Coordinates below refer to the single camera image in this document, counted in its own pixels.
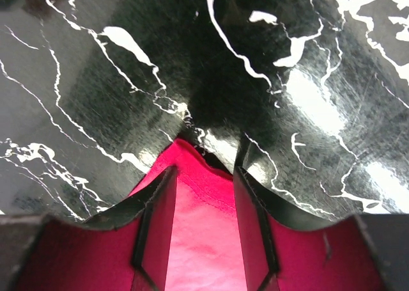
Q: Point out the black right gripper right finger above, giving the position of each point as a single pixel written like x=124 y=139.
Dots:
x=286 y=248

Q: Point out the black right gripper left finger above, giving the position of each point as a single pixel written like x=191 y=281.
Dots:
x=123 y=248

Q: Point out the magenta t shirt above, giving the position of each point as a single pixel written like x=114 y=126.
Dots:
x=205 y=250

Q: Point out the black marble pattern mat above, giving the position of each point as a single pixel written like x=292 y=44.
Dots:
x=315 y=92

